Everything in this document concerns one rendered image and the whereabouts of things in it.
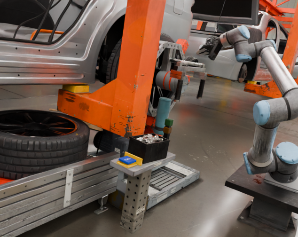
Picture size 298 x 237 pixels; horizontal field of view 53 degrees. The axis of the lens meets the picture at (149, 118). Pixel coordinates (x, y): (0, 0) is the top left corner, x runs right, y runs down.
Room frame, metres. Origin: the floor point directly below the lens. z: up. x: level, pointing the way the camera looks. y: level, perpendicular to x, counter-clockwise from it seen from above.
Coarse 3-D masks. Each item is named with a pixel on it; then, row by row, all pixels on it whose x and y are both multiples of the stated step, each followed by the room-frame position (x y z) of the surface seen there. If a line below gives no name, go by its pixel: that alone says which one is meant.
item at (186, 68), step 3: (174, 66) 1.96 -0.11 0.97; (177, 66) 1.95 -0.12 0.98; (180, 66) 1.98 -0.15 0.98; (183, 66) 2.02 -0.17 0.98; (186, 66) 2.08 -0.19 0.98; (174, 69) 1.96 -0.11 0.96; (177, 69) 1.95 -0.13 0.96; (180, 69) 1.98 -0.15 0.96; (183, 69) 2.01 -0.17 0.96; (186, 69) 2.05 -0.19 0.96; (189, 69) 2.09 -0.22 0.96; (192, 69) 2.12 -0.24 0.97; (195, 69) 2.16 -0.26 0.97; (198, 69) 2.20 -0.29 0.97; (201, 69) 2.24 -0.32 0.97; (204, 69) 2.28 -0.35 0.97
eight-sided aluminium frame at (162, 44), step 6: (162, 42) 2.14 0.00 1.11; (168, 42) 2.17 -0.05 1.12; (162, 48) 2.12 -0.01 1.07; (180, 48) 2.32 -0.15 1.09; (180, 54) 2.34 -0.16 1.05; (174, 96) 2.39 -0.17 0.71; (174, 102) 2.37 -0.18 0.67; (150, 108) 2.10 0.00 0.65; (156, 108) 2.26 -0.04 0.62; (150, 114) 2.13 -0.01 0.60
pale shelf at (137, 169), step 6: (168, 156) 1.73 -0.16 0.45; (174, 156) 1.76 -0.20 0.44; (114, 162) 1.50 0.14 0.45; (150, 162) 1.58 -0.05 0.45; (156, 162) 1.60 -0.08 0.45; (162, 162) 1.65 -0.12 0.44; (120, 168) 1.47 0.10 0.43; (126, 168) 1.45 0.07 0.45; (132, 168) 1.46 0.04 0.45; (138, 168) 1.47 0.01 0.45; (144, 168) 1.50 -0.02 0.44; (150, 168) 1.55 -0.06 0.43; (132, 174) 1.42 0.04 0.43; (138, 174) 1.46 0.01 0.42
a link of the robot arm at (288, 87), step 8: (272, 40) 1.92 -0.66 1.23; (256, 48) 1.91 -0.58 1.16; (264, 48) 1.87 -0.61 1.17; (272, 48) 1.86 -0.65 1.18; (256, 56) 1.93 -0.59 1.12; (264, 56) 1.83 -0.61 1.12; (272, 56) 1.78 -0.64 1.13; (272, 64) 1.72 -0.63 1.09; (280, 64) 1.70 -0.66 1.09; (272, 72) 1.69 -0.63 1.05; (280, 72) 1.64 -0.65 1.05; (288, 72) 1.63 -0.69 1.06; (280, 80) 1.59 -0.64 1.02; (288, 80) 1.56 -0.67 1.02; (280, 88) 1.57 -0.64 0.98; (288, 88) 1.52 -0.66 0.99; (296, 88) 1.47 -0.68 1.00; (288, 96) 1.44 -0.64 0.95; (296, 96) 1.43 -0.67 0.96; (296, 104) 1.40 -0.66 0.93; (296, 112) 1.39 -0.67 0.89
